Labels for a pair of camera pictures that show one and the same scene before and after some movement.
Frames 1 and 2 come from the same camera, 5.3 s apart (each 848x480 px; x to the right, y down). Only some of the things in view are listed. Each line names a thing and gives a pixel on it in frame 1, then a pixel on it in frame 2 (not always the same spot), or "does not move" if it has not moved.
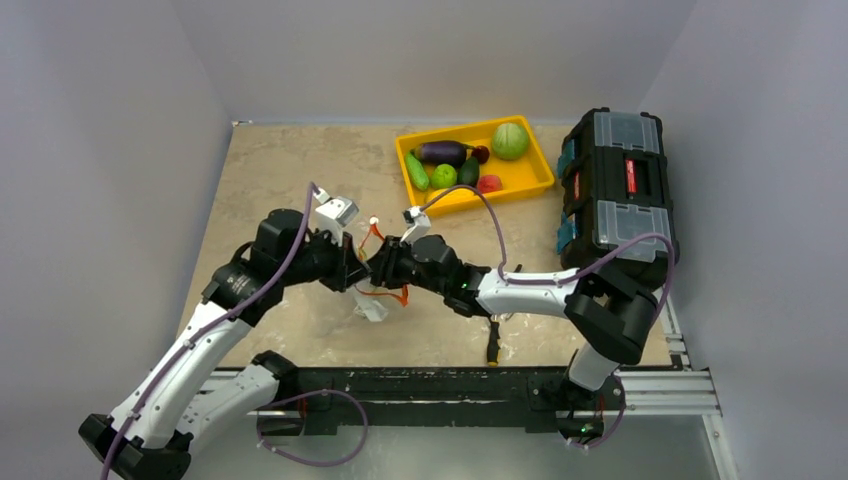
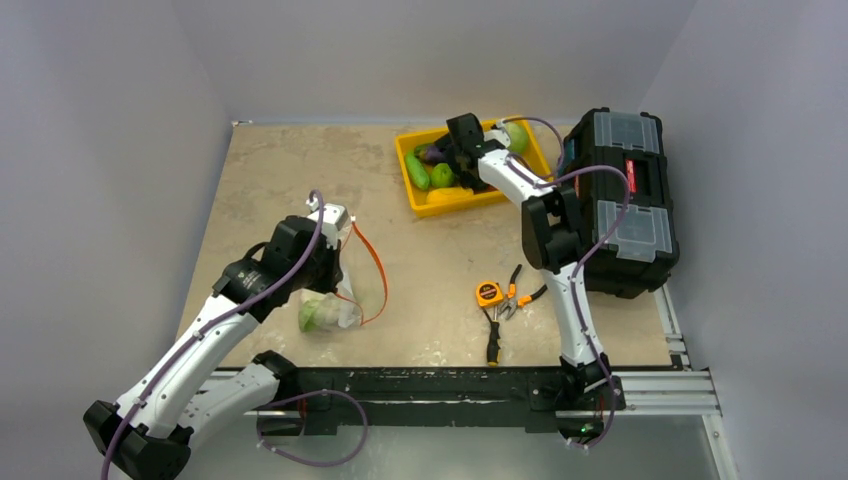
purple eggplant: [442, 152] does not move
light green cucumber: [416, 171] does not move
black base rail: [467, 398] does not move
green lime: [443, 176] does not move
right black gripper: [390, 263] → [453, 151]
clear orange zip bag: [371, 297] → [359, 296]
